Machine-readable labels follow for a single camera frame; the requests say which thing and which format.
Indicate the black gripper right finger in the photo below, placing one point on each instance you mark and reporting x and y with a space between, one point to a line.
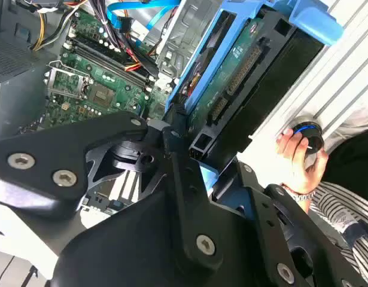
294 221

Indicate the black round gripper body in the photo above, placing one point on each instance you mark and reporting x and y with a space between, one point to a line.
127 245

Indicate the hard disk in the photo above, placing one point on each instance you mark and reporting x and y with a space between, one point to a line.
246 74

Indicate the person's hand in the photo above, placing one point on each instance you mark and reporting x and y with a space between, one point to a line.
297 173

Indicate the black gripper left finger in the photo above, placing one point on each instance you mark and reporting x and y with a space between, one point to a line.
37 149

